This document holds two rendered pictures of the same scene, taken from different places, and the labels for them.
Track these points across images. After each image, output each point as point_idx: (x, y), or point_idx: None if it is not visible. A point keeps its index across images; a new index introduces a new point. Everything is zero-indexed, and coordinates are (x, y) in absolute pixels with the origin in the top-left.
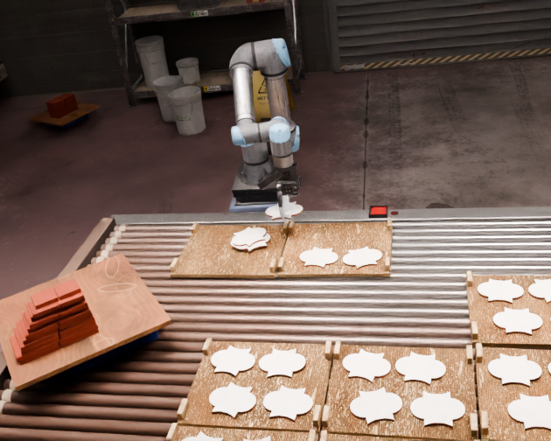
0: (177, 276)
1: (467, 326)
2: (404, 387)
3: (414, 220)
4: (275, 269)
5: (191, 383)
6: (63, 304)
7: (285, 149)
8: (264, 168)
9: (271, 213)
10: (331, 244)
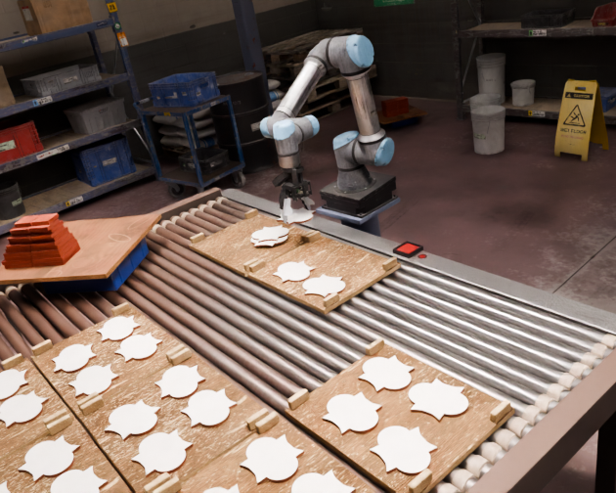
0: (192, 248)
1: None
2: (175, 417)
3: (431, 271)
4: None
5: None
6: (31, 230)
7: (283, 148)
8: (351, 176)
9: None
10: (321, 264)
